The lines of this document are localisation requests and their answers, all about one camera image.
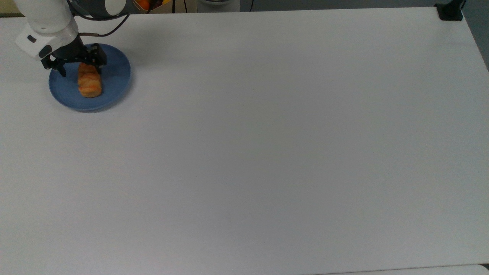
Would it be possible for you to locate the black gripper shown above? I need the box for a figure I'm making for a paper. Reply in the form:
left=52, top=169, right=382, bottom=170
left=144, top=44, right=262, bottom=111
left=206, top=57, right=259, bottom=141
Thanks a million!
left=41, top=34, right=108, bottom=78

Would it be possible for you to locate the orange braided bread loaf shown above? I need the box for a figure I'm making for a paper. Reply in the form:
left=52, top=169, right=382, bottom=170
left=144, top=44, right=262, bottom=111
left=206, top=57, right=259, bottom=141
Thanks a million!
left=78, top=62, right=103, bottom=98

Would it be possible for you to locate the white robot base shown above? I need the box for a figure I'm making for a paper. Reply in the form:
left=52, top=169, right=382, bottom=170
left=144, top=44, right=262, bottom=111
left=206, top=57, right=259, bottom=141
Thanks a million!
left=196, top=0, right=241, bottom=13

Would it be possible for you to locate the blue round plate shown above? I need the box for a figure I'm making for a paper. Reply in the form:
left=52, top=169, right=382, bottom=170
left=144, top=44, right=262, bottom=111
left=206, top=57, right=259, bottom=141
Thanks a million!
left=48, top=43, right=132, bottom=112

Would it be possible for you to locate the black corner clamp stand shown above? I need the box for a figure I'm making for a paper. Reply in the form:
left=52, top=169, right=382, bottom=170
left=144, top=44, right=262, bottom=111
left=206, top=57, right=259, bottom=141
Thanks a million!
left=436, top=0, right=467, bottom=21

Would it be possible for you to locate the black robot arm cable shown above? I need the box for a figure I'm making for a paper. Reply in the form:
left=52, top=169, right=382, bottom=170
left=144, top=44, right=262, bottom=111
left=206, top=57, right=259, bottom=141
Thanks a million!
left=69, top=0, right=130, bottom=37

